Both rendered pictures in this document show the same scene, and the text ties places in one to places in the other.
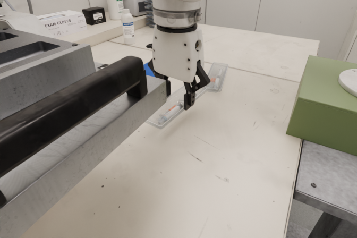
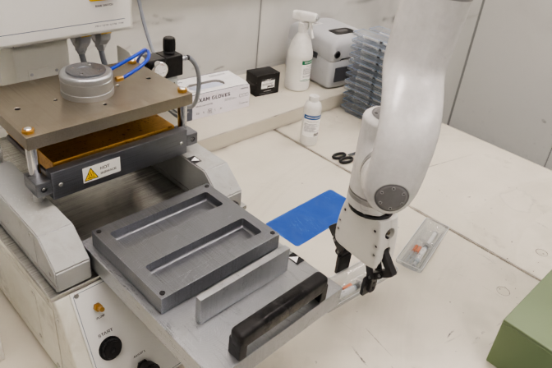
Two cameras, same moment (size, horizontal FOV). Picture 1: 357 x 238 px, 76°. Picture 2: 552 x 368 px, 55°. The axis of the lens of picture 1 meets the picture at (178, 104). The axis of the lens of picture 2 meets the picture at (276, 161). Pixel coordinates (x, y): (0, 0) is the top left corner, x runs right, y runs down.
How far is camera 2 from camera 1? 49 cm
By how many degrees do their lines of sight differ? 12
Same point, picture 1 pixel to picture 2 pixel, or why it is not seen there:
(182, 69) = (366, 252)
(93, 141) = (285, 331)
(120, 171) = not seen: hidden behind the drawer
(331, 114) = (538, 353)
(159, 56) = (344, 229)
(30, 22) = (222, 172)
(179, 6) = not seen: hidden behind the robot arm
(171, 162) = (330, 354)
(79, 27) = (239, 103)
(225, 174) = not seen: outside the picture
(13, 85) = (243, 280)
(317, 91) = (534, 318)
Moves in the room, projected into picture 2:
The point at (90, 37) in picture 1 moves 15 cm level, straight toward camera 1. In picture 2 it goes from (252, 126) to (255, 152)
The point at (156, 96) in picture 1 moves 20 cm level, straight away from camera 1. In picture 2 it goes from (331, 301) to (341, 213)
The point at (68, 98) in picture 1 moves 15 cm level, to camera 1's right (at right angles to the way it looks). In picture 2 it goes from (282, 307) to (412, 344)
